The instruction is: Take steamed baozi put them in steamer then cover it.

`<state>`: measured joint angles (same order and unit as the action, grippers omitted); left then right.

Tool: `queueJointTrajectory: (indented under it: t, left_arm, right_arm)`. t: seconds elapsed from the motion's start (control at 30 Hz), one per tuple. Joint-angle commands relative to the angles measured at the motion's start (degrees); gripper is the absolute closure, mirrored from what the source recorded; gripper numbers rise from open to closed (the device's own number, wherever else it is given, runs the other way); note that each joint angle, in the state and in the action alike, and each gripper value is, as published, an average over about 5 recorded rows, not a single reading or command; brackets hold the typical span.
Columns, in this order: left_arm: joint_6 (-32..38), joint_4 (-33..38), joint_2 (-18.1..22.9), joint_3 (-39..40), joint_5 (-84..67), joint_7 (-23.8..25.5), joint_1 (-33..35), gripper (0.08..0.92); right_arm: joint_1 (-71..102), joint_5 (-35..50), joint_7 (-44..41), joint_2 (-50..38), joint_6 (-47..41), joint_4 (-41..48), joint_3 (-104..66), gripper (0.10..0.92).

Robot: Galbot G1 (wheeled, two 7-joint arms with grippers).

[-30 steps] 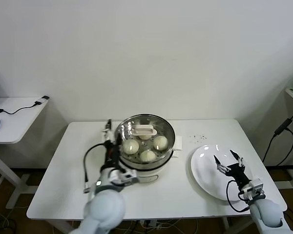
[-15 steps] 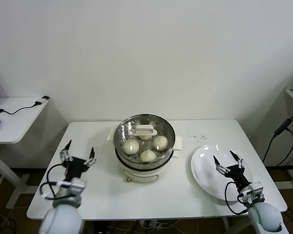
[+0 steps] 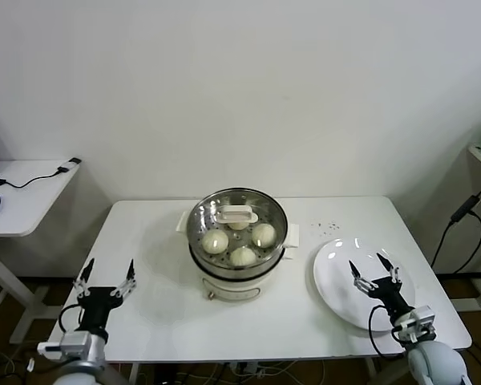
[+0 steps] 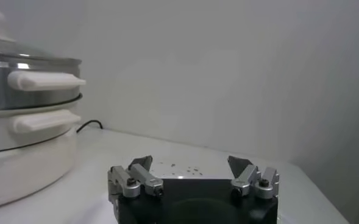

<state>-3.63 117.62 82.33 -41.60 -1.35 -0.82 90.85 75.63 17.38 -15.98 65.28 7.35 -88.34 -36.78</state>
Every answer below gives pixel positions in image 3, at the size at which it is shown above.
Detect perforated steel steamer basket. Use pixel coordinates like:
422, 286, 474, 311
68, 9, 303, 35
186, 187, 290, 280

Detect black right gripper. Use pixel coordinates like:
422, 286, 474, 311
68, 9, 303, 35
347, 252, 413, 318

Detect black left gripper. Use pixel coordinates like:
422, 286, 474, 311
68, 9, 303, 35
73, 257, 139, 334

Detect glass lid with beige handle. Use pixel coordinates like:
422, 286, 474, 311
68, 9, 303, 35
186, 187, 290, 264

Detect black cable with adapter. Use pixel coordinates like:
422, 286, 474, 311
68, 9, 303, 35
0, 157, 83, 189

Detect scattered dark crumbs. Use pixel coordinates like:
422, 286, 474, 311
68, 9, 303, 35
311, 218, 342, 233

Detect white electric cooker base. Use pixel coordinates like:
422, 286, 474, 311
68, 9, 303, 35
177, 210, 302, 302

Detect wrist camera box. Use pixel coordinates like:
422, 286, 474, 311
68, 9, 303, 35
37, 332, 85, 360
392, 305, 436, 336

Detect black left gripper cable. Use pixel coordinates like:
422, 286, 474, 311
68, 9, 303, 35
59, 303, 83, 334

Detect black power brick cable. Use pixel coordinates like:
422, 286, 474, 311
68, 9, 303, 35
430, 172, 481, 270

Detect white round plate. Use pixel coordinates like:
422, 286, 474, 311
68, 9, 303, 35
313, 237, 417, 331

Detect white side table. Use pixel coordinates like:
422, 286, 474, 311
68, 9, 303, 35
0, 159, 84, 345

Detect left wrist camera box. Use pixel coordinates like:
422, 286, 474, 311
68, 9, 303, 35
37, 332, 85, 360

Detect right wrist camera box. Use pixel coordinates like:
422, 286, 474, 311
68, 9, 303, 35
392, 305, 436, 336

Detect white power strip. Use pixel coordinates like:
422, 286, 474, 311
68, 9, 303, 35
230, 360, 265, 378

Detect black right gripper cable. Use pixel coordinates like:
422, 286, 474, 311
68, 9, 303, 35
368, 303, 406, 359

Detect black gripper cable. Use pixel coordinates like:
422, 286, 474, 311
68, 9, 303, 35
368, 303, 406, 359
59, 303, 83, 334

